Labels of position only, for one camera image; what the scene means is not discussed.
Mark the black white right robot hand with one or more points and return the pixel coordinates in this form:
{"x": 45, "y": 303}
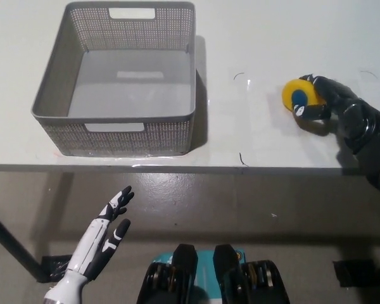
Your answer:
{"x": 354, "y": 120}

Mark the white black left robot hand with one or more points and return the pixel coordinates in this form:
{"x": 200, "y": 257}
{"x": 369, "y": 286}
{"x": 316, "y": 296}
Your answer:
{"x": 85, "y": 247}

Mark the yellow rubber duck toy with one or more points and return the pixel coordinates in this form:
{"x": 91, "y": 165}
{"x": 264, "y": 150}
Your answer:
{"x": 293, "y": 88}

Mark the black floor foot plate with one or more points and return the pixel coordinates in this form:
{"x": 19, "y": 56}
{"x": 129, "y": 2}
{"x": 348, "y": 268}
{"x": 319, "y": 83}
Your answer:
{"x": 55, "y": 266}
{"x": 354, "y": 272}

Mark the black table leg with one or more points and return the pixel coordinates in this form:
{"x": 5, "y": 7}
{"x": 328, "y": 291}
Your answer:
{"x": 16, "y": 244}

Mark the black teal robot body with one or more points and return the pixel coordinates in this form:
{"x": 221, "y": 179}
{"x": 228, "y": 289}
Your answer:
{"x": 183, "y": 275}

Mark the grey perforated plastic basket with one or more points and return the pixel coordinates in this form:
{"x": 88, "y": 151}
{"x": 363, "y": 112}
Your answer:
{"x": 133, "y": 79}

